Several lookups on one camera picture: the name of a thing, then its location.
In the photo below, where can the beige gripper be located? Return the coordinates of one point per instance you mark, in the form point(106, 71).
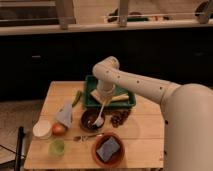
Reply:
point(106, 94)

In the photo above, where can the metal fork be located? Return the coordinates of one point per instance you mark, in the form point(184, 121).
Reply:
point(85, 137)

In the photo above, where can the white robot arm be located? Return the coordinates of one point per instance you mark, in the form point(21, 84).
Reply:
point(187, 111)

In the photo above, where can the blue sponge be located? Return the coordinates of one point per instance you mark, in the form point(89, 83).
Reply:
point(107, 149)

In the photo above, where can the yellow corn cob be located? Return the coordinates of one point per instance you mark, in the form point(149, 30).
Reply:
point(121, 97)

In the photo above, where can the green chili pepper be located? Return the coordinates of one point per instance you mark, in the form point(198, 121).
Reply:
point(77, 98)

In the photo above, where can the black chair frame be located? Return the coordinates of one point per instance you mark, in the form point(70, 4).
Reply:
point(19, 157)

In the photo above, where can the white cup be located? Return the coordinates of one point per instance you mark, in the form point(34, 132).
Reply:
point(42, 129)

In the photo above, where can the grey folded cloth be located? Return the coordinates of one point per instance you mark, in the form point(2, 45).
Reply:
point(64, 115)

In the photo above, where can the orange bowl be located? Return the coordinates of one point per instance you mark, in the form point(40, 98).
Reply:
point(116, 158)

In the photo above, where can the orange fruit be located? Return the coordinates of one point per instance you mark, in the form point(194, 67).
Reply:
point(58, 129)

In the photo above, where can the green cup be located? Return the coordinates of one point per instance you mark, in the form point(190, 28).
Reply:
point(56, 147)

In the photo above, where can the brown grapes bunch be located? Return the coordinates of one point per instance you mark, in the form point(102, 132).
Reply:
point(119, 117)

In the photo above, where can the green plastic tray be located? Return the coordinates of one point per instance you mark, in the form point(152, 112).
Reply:
point(90, 102)

